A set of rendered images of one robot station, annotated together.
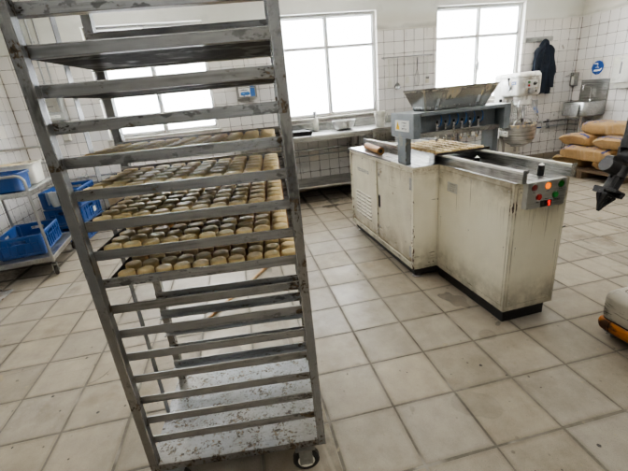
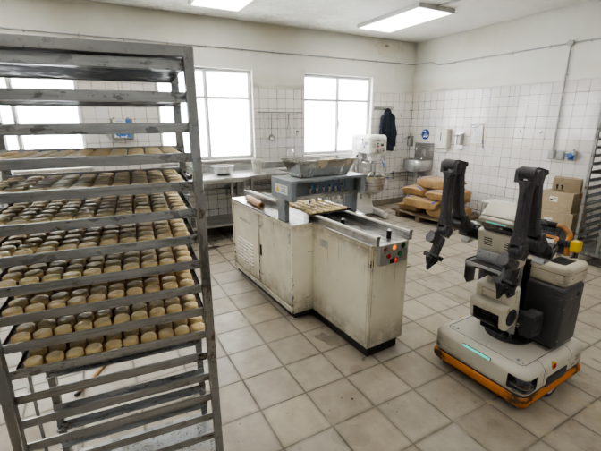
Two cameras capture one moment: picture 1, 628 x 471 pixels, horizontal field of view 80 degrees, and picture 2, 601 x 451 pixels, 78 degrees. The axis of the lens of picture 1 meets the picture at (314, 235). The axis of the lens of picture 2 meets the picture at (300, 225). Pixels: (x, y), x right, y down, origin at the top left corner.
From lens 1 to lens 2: 34 cm
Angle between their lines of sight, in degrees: 18
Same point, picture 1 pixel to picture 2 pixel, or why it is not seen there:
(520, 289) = (379, 328)
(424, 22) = (294, 85)
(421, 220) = (299, 269)
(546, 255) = (395, 300)
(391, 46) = (266, 102)
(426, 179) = (302, 235)
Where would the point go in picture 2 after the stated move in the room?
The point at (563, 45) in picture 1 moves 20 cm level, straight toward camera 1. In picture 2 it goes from (401, 114) to (401, 114)
